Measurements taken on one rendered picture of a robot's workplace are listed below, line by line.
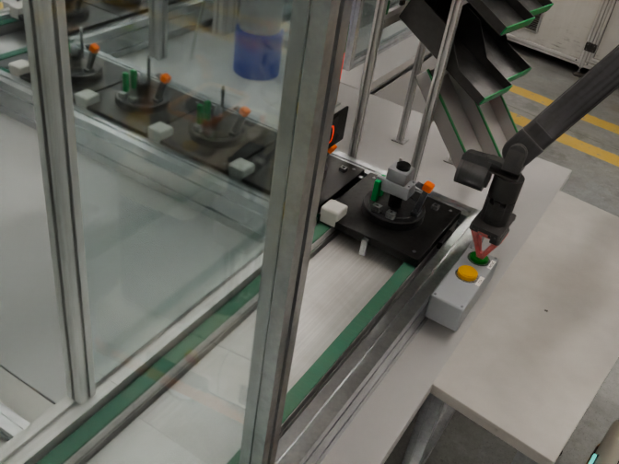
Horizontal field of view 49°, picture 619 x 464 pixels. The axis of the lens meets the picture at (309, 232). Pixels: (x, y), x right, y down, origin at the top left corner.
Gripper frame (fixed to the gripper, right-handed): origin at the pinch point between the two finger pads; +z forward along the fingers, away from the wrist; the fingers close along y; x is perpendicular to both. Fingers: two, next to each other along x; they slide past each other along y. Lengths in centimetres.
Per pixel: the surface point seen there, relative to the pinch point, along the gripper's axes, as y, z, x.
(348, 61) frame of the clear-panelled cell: -87, 8, -80
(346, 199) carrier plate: 1.2, 0.7, -32.0
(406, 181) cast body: 0.1, -9.0, -19.8
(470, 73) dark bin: -28.8, -25.0, -21.3
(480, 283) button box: 7.2, 1.5, 3.0
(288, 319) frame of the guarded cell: 82, -41, 0
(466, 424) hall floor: -47, 97, 7
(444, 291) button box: 14.6, 1.6, -1.7
